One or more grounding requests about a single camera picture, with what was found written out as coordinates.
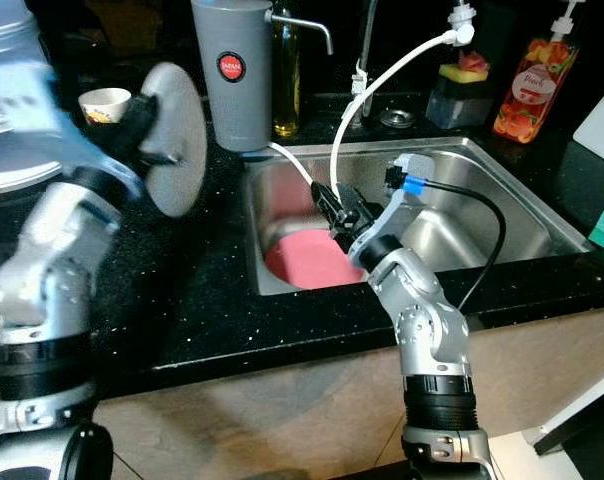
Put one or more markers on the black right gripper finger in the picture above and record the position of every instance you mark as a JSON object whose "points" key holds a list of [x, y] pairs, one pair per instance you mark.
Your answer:
{"points": [[343, 196], [326, 205]]}

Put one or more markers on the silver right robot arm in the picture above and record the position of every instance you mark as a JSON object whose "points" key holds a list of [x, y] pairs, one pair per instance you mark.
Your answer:
{"points": [[427, 320]]}

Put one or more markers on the pink plate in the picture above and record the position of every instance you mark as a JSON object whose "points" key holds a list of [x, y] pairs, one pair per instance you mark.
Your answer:
{"points": [[307, 260]]}

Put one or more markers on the floral patterned plate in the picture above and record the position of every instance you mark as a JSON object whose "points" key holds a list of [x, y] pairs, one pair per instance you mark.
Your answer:
{"points": [[184, 120]]}

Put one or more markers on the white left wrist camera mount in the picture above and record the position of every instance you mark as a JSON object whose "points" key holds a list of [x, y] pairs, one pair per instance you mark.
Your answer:
{"points": [[32, 100]]}

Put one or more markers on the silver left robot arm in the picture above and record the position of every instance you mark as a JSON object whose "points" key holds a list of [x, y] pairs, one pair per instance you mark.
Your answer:
{"points": [[42, 290]]}

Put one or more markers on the peach print soap dispenser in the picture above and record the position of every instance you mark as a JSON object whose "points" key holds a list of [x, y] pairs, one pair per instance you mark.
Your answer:
{"points": [[532, 95]]}

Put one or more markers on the grey water filter canister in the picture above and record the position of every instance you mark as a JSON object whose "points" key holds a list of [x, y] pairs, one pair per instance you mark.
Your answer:
{"points": [[232, 115]]}

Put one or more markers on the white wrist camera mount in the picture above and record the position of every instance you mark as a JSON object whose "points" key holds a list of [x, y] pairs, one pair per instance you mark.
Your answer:
{"points": [[402, 200], [32, 100]]}

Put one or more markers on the stainless steel sink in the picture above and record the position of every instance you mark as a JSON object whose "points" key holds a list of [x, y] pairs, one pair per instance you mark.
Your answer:
{"points": [[532, 215]]}

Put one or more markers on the beige cabinet front panel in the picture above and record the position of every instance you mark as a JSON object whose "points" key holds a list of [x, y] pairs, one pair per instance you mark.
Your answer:
{"points": [[292, 430]]}

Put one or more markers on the oil bottle with green cap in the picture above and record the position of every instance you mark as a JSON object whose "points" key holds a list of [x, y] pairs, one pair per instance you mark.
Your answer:
{"points": [[284, 100]]}

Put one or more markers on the white printed cup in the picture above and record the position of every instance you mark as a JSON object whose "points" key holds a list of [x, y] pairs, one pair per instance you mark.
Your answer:
{"points": [[104, 105]]}

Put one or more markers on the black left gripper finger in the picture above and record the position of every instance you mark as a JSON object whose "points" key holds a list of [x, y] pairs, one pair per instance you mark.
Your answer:
{"points": [[162, 158]]}

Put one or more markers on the chrome kitchen faucet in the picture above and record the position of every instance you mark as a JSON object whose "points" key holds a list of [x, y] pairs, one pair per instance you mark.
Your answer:
{"points": [[367, 45]]}

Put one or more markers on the white tiered food cover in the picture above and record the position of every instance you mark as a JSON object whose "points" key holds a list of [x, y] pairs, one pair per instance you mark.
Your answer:
{"points": [[2, 40]]}

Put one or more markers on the black sponge holder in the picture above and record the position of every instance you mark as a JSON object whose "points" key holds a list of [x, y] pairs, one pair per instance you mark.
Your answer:
{"points": [[457, 105]]}

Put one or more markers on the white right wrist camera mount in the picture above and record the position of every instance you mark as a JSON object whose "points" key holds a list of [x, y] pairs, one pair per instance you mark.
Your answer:
{"points": [[402, 200]]}

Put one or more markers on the yellow pink sponge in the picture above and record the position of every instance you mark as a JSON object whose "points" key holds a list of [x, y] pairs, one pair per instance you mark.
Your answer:
{"points": [[464, 70]]}

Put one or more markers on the round steel counter fitting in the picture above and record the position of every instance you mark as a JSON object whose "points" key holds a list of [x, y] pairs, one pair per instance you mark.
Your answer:
{"points": [[395, 117]]}

